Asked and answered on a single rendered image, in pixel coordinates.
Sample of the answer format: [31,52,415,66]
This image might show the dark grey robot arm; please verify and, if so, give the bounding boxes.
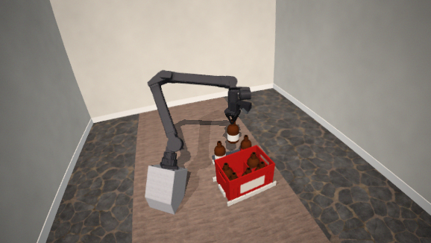
[147,70,252,170]

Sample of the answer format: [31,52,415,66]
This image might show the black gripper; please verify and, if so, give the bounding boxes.
[224,101,241,124]

